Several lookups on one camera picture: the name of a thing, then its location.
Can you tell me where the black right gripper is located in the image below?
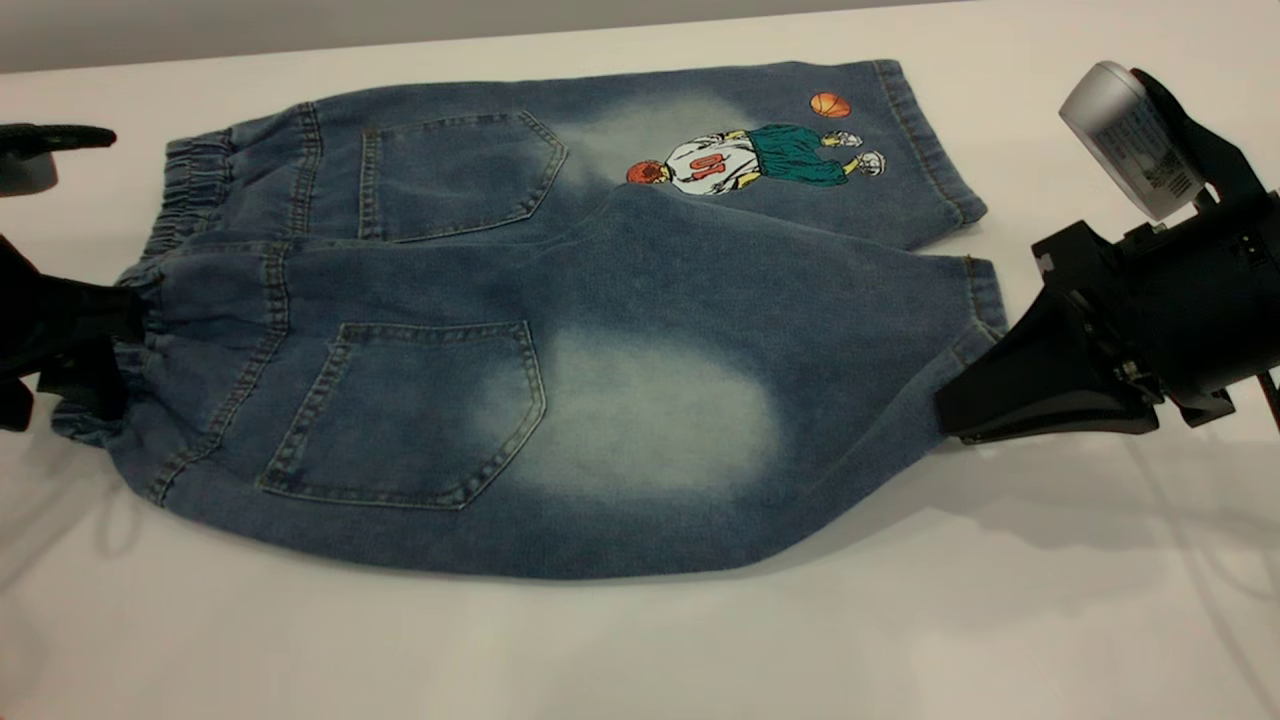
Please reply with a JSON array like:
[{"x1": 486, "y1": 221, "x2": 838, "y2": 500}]
[{"x1": 935, "y1": 190, "x2": 1280, "y2": 446}]

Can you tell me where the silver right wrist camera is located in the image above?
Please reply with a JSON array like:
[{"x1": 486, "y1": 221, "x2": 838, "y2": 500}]
[{"x1": 1060, "y1": 62, "x2": 1206, "y2": 221}]

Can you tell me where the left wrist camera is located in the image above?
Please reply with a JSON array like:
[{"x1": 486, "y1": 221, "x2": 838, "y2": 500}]
[{"x1": 0, "y1": 123, "x2": 118, "y2": 196}]

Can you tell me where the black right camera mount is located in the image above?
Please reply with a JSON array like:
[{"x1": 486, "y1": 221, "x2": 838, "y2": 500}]
[{"x1": 1130, "y1": 68, "x2": 1271, "y2": 236}]

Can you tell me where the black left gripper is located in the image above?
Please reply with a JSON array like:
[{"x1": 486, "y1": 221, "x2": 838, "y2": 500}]
[{"x1": 0, "y1": 235, "x2": 146, "y2": 433}]

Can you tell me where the blue denim shorts basketball print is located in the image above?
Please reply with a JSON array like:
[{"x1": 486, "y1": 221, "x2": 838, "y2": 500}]
[{"x1": 50, "y1": 58, "x2": 1009, "y2": 581}]

